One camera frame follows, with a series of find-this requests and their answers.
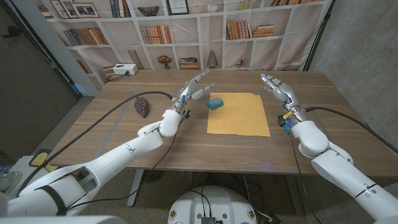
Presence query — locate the black door handle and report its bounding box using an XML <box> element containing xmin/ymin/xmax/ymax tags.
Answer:
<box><xmin>2</xmin><ymin>26</ymin><xmax>21</xmax><ymax>39</ymax></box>

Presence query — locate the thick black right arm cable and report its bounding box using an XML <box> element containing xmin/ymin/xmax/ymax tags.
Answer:
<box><xmin>304</xmin><ymin>106</ymin><xmax>398</xmax><ymax>155</ymax></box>

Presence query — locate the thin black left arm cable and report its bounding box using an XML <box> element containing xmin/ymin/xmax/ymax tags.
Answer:
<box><xmin>66</xmin><ymin>119</ymin><xmax>187</xmax><ymax>210</ymax></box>

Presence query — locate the purple toy grape bunch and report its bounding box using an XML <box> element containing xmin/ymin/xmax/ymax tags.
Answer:
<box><xmin>134</xmin><ymin>96</ymin><xmax>150</xmax><ymax>118</ymax></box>

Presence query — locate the yellow black padded object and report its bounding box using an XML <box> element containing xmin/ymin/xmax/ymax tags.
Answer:
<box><xmin>29</xmin><ymin>148</ymin><xmax>53</xmax><ymax>168</ymax></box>

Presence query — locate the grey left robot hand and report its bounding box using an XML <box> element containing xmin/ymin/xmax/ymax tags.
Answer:
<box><xmin>169</xmin><ymin>70</ymin><xmax>217</xmax><ymax>121</ymax></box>

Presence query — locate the grey sneaker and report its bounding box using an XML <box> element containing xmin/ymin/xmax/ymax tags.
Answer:
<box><xmin>0</xmin><ymin>170</ymin><xmax>23</xmax><ymax>194</ymax></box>

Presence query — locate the small blue toy item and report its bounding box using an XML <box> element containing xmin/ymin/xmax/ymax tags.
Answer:
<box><xmin>206</xmin><ymin>97</ymin><xmax>224</xmax><ymax>111</ymax></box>

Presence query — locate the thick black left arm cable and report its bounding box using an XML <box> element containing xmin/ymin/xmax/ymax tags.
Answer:
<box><xmin>17</xmin><ymin>91</ymin><xmax>174</xmax><ymax>195</ymax></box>

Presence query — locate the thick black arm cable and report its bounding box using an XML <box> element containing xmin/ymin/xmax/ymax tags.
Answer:
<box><xmin>17</xmin><ymin>91</ymin><xmax>174</xmax><ymax>195</ymax></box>
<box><xmin>304</xmin><ymin>106</ymin><xmax>398</xmax><ymax>155</ymax></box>

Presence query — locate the black power cord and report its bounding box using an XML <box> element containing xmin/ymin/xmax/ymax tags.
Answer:
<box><xmin>108</xmin><ymin>72</ymin><xmax>130</xmax><ymax>82</ymax></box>

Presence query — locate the black backdrop stand pole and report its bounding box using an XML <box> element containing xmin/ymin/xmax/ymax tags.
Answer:
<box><xmin>303</xmin><ymin>0</ymin><xmax>336</xmax><ymax>72</ymax></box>

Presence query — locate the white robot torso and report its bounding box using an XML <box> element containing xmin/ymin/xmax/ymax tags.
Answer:
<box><xmin>167</xmin><ymin>185</ymin><xmax>258</xmax><ymax>224</ymax></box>

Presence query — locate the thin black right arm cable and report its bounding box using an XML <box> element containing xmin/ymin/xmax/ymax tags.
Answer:
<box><xmin>287</xmin><ymin>132</ymin><xmax>324</xmax><ymax>224</ymax></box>

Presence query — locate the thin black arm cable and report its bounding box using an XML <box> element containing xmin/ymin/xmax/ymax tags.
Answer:
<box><xmin>287</xmin><ymin>132</ymin><xmax>324</xmax><ymax>224</ymax></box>
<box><xmin>66</xmin><ymin>119</ymin><xmax>187</xmax><ymax>210</ymax></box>

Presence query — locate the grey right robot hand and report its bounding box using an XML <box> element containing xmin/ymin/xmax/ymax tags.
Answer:
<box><xmin>260</xmin><ymin>73</ymin><xmax>308</xmax><ymax>129</ymax></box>

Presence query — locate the yellow-brown paper sheet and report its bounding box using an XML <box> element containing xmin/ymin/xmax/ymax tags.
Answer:
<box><xmin>206</xmin><ymin>92</ymin><xmax>271</xmax><ymax>138</ymax></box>

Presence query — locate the grey metal table leg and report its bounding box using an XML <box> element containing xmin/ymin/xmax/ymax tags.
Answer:
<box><xmin>284</xmin><ymin>174</ymin><xmax>305</xmax><ymax>215</ymax></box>
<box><xmin>127</xmin><ymin>169</ymin><xmax>146</xmax><ymax>208</ymax></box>

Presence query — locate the printed bookshelf backdrop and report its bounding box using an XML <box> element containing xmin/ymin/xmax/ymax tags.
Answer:
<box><xmin>33</xmin><ymin>0</ymin><xmax>336</xmax><ymax>91</ymax></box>

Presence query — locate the white power strip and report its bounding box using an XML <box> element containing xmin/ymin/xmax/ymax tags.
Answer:
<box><xmin>113</xmin><ymin>63</ymin><xmax>139</xmax><ymax>76</ymax></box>

